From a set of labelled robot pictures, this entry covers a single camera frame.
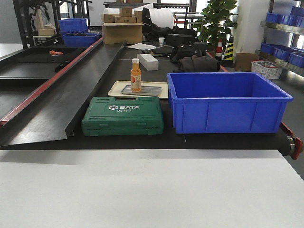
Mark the small metal tray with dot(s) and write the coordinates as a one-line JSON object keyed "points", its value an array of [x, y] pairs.
{"points": [[146, 91]]}

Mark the orange juice bottle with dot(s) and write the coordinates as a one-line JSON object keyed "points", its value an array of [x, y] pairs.
{"points": [[136, 76]]}

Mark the green SATA tool case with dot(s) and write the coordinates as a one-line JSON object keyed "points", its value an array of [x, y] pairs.
{"points": [[109, 116]]}

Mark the large blue plastic bin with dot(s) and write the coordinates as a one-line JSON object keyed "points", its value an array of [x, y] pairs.
{"points": [[225, 102]]}

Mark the white rectangular box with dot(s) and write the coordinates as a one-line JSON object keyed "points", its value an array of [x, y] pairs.
{"points": [[149, 62]]}

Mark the black bag on table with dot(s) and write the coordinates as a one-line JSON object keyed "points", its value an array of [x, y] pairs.
{"points": [[192, 59]]}

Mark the white paper cup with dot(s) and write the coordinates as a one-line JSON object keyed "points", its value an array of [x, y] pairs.
{"points": [[161, 41]]}

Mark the large cardboard box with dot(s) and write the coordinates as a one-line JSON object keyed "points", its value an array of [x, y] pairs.
{"points": [[116, 29]]}

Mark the red white traffic cone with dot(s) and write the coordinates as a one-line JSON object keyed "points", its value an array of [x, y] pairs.
{"points": [[218, 54]]}

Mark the black yellow striped cone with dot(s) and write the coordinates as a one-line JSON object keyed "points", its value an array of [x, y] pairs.
{"points": [[229, 53]]}

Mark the black metal chute panel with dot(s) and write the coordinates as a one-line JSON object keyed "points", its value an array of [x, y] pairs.
{"points": [[52, 110]]}

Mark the green potted plant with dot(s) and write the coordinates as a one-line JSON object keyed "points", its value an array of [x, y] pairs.
{"points": [[216, 22]]}

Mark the upper blue bin far left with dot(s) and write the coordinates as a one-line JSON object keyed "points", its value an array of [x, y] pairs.
{"points": [[73, 25]]}

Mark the white plastic basket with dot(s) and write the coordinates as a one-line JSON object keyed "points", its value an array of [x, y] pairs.
{"points": [[267, 69]]}

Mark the stainless steel shelf rack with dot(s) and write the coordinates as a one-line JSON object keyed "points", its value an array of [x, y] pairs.
{"points": [[283, 37]]}

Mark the orange handled tool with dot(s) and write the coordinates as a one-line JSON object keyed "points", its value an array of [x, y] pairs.
{"points": [[55, 53]]}

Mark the red conveyor roller bracket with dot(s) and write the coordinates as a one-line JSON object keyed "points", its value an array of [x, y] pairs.
{"points": [[296, 143]]}

